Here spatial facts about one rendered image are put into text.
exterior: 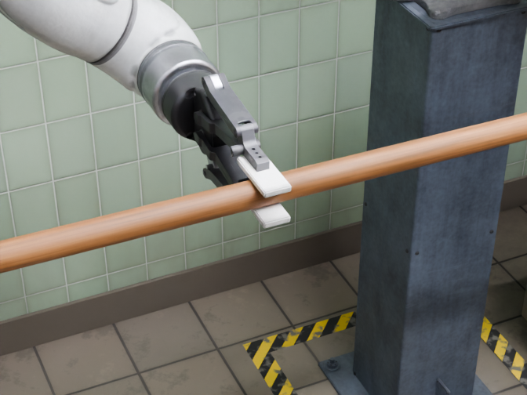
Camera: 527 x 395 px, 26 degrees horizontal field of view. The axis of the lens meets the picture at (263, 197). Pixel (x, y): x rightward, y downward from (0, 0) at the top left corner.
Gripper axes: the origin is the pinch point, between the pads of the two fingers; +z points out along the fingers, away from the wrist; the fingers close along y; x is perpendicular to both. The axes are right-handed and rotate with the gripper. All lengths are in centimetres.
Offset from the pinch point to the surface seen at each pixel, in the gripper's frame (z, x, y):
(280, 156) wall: -120, -61, 85
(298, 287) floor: -113, -63, 121
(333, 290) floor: -108, -71, 121
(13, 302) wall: -121, 7, 108
